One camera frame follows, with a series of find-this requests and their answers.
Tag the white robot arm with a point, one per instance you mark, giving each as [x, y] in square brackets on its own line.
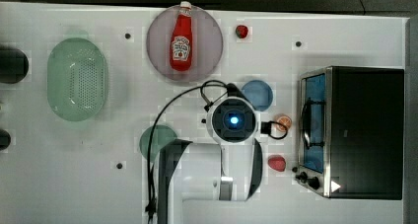
[228, 169]

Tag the black steel toaster oven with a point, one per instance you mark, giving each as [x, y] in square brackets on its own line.
[351, 132]

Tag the blue bowl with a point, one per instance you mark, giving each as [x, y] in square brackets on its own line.
[259, 94]

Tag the dark green round cup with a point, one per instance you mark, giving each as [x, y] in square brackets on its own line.
[151, 143]

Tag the grey round plate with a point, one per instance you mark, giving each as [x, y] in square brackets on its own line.
[207, 45]

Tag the red plush ketchup bottle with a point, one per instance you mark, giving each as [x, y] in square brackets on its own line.
[181, 41]

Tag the orange half toy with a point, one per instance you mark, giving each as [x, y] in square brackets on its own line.
[283, 122]

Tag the dark red strawberry toy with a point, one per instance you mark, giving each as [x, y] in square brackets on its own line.
[241, 31]

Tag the green perforated colander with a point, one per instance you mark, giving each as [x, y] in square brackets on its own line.
[77, 79]

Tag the black cylinder upper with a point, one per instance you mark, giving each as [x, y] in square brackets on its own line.
[14, 65]

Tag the black cylinder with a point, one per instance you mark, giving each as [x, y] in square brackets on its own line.
[5, 139]
[14, 65]

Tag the black cylinder lower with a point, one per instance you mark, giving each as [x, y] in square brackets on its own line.
[5, 139]

